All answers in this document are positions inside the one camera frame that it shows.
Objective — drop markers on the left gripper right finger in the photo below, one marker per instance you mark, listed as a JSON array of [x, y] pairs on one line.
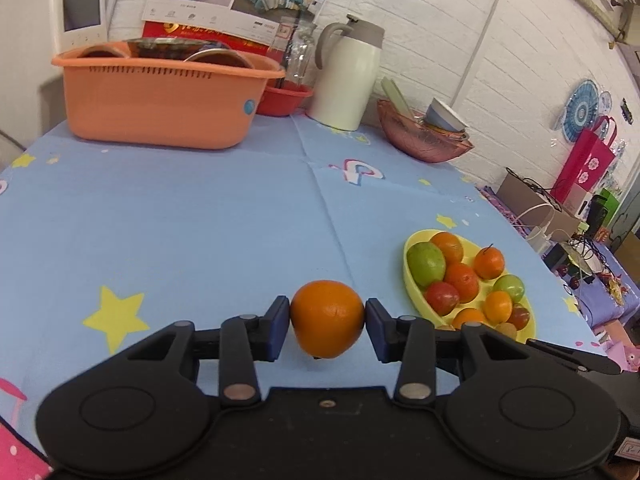
[[410, 341]]

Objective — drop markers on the clear glass pitcher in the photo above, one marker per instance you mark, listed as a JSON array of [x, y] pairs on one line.
[[294, 45]]

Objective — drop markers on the orange mandarin plate back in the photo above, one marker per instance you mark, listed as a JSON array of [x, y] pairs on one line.
[[449, 245]]

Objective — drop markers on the red plum left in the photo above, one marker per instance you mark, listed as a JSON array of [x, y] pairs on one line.
[[442, 297]]

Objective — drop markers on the orange plastic basket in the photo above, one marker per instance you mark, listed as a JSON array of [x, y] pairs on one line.
[[162, 102]]

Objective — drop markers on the small orange mandarin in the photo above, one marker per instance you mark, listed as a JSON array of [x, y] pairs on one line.
[[468, 315]]

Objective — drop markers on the green apple left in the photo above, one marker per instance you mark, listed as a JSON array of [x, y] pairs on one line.
[[426, 263]]

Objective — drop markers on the pink gift bag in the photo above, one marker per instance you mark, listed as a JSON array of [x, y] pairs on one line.
[[588, 160]]

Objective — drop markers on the orange mandarin with stem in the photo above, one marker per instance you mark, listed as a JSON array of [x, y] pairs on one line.
[[489, 263]]

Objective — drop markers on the white thermos jug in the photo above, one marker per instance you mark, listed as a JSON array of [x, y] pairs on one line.
[[347, 57]]

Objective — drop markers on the white tilted dish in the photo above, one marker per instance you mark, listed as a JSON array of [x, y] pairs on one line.
[[398, 101]]

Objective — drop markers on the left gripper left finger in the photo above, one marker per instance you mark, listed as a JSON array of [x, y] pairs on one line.
[[243, 340]]

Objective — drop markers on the blue round hand fan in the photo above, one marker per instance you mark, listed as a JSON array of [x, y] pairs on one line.
[[579, 111]]

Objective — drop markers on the brown longan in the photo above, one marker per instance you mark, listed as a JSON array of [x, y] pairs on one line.
[[507, 329]]

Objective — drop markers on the red plum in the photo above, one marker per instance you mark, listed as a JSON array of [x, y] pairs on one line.
[[442, 297], [519, 317]]

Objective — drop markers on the yellow-orange citrus fruit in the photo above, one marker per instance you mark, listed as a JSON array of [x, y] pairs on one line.
[[497, 307]]

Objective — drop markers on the red plum right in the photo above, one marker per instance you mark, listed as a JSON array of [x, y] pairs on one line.
[[519, 317]]

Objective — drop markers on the green apple right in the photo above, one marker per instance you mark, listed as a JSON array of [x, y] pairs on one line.
[[512, 285]]

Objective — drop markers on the stacked white blue bowls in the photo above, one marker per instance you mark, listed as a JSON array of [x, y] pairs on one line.
[[442, 116]]

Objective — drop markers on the green apple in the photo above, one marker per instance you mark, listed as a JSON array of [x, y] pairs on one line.
[[426, 263], [512, 285]]

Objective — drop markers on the white power charger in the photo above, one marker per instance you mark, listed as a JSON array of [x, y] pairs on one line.
[[538, 240]]

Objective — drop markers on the white appliance with screen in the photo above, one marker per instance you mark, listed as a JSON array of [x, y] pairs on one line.
[[32, 33]]

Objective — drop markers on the large dark orange mandarin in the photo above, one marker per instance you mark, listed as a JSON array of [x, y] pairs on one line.
[[464, 280]]

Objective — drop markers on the blue patterned tablecloth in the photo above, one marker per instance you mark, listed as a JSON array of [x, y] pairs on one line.
[[103, 244]]

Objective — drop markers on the red plastic colander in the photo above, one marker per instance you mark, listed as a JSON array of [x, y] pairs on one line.
[[283, 101]]

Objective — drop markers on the round orange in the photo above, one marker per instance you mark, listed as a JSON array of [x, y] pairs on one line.
[[327, 317]]

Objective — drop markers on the pink glass bowl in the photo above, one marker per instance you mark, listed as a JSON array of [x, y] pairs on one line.
[[422, 142]]

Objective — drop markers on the yellow plastic plate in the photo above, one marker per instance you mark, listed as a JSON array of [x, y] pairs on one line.
[[416, 293]]

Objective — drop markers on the cardboard box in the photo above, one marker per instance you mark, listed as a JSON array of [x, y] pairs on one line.
[[535, 207]]

